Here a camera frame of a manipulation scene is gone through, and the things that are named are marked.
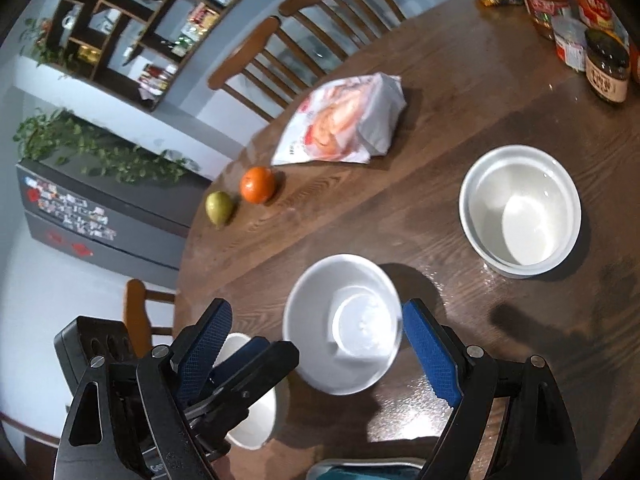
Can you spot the medium white bowl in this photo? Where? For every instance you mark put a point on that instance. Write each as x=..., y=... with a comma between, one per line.
x=320, y=310

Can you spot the orange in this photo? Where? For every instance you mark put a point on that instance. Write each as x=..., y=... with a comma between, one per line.
x=257, y=185

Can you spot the blue dish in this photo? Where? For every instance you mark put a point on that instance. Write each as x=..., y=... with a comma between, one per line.
x=365, y=474

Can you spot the white snack bag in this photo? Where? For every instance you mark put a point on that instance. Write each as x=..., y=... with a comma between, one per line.
x=345, y=120

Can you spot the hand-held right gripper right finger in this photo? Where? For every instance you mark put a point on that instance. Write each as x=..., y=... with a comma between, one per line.
x=430, y=355

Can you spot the green pear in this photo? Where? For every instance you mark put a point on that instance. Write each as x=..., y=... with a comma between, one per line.
x=220, y=207

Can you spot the red label jar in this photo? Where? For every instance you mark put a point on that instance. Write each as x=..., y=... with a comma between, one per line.
x=570, y=47

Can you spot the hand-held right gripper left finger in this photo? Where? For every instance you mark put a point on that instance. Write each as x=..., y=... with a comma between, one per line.
x=200, y=355

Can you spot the dark wooden wall shelf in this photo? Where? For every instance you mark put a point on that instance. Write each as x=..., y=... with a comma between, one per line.
x=115, y=75

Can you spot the green hanging vine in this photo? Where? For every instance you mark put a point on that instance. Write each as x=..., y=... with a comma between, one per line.
x=100, y=152
x=45, y=47

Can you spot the grey fridge with magnets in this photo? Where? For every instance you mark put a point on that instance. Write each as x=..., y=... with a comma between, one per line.
x=125, y=230

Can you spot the large patterned square plate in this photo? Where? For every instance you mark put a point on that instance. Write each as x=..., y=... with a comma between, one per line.
x=316, y=470

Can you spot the large white bowl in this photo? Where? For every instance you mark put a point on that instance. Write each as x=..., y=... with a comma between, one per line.
x=255, y=420

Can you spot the small white straight-sided bowl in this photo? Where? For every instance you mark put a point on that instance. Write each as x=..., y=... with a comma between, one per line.
x=520, y=210

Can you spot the brown sauce jar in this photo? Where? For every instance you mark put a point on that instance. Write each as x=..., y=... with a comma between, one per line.
x=607, y=70

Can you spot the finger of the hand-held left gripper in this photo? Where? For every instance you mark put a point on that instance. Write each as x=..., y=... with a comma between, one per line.
x=240, y=360
x=270, y=365

